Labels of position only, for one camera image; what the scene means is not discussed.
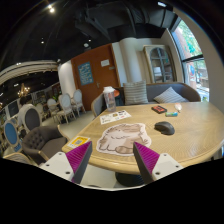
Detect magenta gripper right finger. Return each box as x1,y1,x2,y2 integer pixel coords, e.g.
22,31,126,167
133,142,160,184

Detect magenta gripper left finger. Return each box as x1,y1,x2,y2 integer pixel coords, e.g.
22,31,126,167
66,141,92,184

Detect cartoon animal shaped mouse pad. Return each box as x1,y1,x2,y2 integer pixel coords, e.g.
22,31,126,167
96,123,152,156

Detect dark grey computer mouse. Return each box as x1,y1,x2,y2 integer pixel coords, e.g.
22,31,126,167
154,121,175,135

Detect yellow QR code card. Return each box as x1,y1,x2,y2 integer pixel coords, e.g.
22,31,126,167
68,136,89,149

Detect dark grey tufted armchair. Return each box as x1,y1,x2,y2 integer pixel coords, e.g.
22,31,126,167
22,126,68,165

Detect small green packet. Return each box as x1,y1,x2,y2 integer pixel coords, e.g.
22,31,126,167
165,112,178,117

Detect black and red box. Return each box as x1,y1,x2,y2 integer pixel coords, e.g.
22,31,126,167
152,105,167,114

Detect white printed paper sheet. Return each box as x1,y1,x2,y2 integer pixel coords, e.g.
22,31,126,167
100,110,130,124

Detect white dining chair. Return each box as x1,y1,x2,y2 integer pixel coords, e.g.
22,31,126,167
72,89,86,114
57,93,75,123

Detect small pink white object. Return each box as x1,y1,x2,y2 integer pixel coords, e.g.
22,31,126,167
175,103,182,112

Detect grey backed oval chair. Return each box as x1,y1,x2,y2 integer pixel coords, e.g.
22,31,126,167
24,107,42,132

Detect grey curved sofa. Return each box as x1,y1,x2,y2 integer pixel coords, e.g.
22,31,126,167
90,82,202,118

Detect striped grey cushion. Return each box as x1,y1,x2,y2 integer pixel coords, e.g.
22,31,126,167
123,80,148,105

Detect striped white cushion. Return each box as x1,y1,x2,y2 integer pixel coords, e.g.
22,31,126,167
154,87,187,103

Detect blue backed oval chair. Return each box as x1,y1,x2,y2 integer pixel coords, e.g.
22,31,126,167
4,121,22,152

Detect clear plastic water bottle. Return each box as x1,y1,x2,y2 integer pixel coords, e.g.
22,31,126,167
103,86,116,112

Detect chandelier lamp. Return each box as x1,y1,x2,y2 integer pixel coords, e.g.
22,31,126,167
18,84,30,97

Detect blue poster on door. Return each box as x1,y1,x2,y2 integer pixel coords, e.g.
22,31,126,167
78,62,94,85

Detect brown wooden door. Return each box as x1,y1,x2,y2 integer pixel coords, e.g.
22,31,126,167
71,44,120,110

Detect arched wooden display cabinet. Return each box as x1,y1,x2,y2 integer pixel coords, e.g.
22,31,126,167
143,45,176,83

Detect black table pedestal base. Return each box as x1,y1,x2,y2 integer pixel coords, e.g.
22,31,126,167
115,173,144,187

